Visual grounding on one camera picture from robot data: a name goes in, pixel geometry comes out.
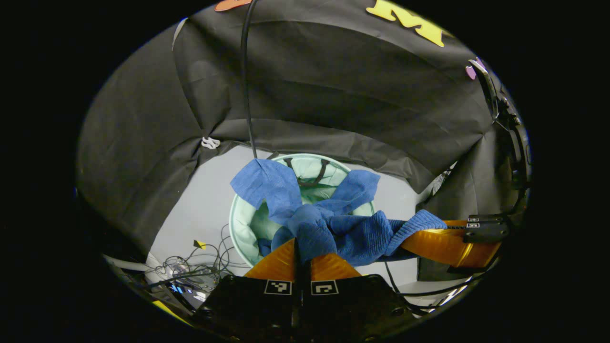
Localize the tangle of black cables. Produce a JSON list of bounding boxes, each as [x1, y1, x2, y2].
[[143, 224, 251, 292]]

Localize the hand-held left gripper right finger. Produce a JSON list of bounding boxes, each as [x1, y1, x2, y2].
[[303, 252, 421, 342]]

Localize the black cable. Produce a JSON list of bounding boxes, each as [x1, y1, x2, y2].
[[384, 261, 482, 299]]

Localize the mint green laundry hamper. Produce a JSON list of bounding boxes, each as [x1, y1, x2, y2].
[[229, 153, 377, 268]]

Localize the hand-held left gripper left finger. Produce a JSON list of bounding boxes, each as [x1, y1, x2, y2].
[[198, 238, 302, 343]]

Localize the electronic device with blue lights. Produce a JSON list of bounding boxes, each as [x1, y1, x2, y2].
[[164, 279, 213, 308]]

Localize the black clothes rack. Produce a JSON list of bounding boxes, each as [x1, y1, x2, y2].
[[240, 0, 260, 160]]

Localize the blue corduroy jacket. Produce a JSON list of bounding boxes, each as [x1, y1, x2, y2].
[[230, 159, 448, 267]]

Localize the black backdrop cloth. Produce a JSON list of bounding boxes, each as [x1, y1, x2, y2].
[[76, 0, 529, 282]]

